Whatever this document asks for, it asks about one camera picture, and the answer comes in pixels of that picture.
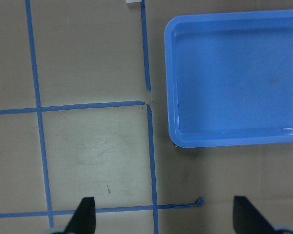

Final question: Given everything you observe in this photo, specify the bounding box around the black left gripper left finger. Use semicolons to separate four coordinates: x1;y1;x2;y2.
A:
63;197;96;234

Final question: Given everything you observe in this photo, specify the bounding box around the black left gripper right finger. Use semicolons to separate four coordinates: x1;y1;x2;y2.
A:
233;196;276;234

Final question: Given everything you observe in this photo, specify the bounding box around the white building block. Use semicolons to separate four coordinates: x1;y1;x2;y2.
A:
125;0;142;4

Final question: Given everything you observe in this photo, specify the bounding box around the blue plastic tray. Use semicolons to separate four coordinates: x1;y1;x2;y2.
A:
164;10;293;148

